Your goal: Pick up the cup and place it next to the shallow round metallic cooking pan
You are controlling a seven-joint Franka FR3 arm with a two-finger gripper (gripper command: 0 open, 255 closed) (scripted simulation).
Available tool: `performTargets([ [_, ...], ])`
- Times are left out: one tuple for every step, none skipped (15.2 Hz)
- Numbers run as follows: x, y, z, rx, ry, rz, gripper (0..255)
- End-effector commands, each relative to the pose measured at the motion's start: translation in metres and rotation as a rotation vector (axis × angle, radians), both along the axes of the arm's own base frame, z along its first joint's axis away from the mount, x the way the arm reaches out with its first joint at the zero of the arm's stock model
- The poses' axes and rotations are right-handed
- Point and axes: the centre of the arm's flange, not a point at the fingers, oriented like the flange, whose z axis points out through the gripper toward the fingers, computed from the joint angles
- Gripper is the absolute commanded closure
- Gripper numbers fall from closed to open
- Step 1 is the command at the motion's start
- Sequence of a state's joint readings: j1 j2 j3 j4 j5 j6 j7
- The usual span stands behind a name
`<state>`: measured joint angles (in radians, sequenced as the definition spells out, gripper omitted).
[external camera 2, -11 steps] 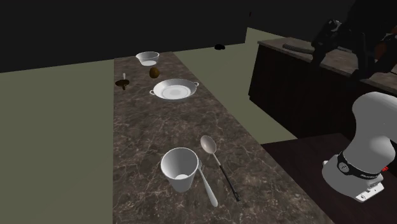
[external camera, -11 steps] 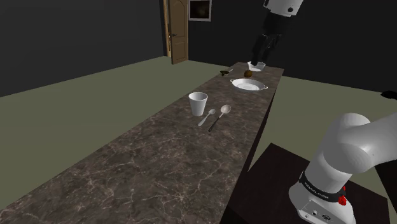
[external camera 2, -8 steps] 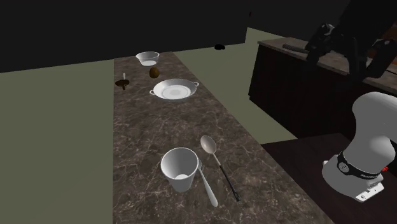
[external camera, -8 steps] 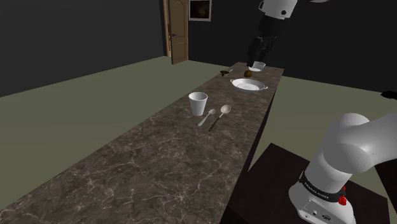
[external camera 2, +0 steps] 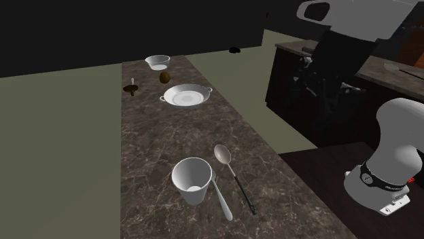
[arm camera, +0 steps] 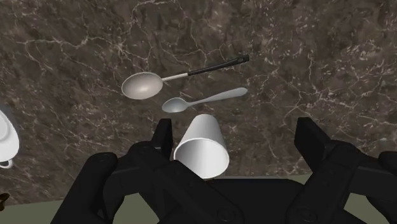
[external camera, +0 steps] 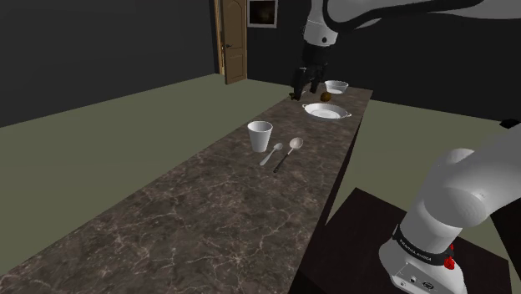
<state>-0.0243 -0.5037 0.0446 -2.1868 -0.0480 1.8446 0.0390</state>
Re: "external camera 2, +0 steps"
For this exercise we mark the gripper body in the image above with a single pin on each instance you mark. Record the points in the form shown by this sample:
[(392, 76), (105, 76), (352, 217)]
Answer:
[(341, 56)]

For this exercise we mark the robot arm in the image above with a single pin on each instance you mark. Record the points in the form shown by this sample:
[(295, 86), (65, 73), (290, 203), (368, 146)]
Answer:
[(397, 132)]

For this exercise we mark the dark wooden counter cabinet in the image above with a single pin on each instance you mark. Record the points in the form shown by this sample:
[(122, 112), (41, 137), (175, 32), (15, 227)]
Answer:
[(384, 82)]

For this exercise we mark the small black lump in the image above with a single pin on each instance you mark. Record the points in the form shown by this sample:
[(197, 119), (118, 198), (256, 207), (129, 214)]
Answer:
[(234, 50)]

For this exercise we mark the dark robot stand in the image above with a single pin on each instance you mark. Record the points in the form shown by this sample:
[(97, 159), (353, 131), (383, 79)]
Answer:
[(318, 185)]

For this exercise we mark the brown kiwi fruit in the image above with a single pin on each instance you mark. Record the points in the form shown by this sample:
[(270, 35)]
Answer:
[(165, 77)]

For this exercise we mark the clear glass bowl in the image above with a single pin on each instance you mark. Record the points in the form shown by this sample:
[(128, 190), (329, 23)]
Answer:
[(158, 62)]

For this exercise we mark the white spoon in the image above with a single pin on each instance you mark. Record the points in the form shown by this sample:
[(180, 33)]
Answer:
[(221, 198)]

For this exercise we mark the white cup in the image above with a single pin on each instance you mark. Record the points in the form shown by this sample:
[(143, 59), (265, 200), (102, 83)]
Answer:
[(192, 178)]

